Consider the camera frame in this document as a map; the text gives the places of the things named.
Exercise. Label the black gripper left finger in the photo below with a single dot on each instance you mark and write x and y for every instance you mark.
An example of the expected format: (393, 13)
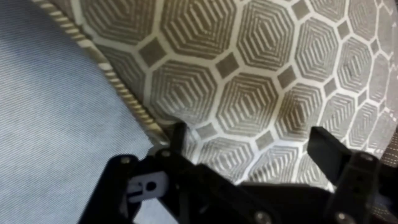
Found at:
(191, 194)

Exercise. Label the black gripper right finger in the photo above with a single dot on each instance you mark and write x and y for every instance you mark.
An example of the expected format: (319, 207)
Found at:
(353, 181)

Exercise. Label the octagon patterned beige pillow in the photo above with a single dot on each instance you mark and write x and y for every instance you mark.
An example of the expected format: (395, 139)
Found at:
(249, 82)

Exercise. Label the light grey fabric couch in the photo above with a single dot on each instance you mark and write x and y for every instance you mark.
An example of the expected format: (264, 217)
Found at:
(50, 124)

